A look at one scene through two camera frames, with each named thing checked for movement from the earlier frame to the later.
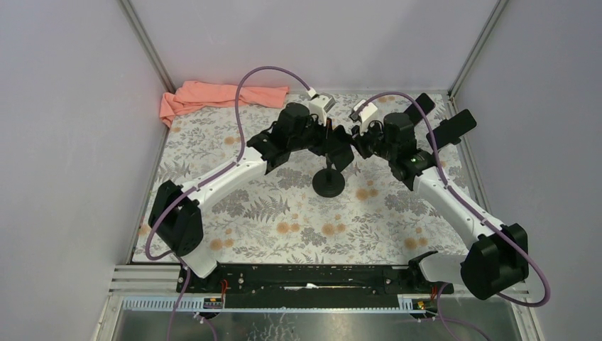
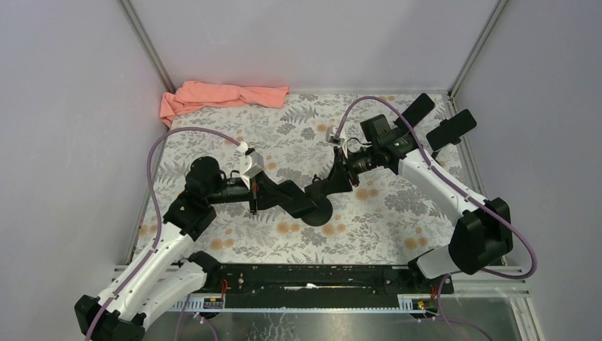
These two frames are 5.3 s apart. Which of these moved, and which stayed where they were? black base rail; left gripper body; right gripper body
Moved: left gripper body; right gripper body
Stayed: black base rail
